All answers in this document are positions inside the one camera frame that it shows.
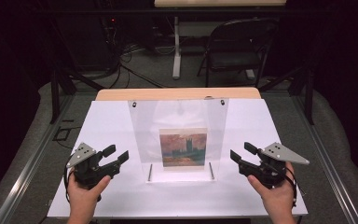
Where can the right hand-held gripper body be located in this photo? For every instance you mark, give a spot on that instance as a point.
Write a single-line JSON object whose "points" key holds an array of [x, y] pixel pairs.
{"points": [[273, 169]]}

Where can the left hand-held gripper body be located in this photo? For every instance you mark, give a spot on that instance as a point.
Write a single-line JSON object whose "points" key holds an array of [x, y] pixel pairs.
{"points": [[85, 165]]}

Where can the clear acrylic photo frame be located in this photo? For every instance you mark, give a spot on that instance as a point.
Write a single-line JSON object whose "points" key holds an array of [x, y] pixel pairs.
{"points": [[149, 124]]}

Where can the painting print photo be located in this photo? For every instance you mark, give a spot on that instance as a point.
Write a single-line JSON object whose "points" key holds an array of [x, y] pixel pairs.
{"points": [[183, 147]]}

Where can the person's right hand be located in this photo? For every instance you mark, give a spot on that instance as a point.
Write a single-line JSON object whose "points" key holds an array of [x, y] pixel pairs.
{"points": [[279, 199]]}

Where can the person's left hand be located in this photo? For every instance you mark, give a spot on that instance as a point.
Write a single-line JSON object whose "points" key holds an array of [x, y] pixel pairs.
{"points": [[82, 199]]}

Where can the white board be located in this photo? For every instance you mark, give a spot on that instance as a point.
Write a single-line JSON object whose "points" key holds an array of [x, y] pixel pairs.
{"points": [[105, 124]]}

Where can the wooden table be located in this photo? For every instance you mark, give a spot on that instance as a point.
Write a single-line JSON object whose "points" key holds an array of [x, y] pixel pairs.
{"points": [[155, 94]]}

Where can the black metal stand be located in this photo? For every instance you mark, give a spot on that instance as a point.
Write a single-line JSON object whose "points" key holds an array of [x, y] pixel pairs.
{"points": [[308, 93], [55, 93]]}

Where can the black folding chair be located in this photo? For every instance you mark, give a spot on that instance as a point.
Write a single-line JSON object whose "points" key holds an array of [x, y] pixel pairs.
{"points": [[239, 59]]}

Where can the black equipment rack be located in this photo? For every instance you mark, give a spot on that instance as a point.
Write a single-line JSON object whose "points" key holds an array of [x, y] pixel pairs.
{"points": [[87, 40]]}

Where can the beige desk with white legs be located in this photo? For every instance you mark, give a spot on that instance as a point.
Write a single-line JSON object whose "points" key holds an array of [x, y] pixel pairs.
{"points": [[176, 46]]}

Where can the aluminium rail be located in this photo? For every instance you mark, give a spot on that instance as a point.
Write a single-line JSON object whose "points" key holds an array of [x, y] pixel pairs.
{"points": [[28, 168], [326, 168]]}

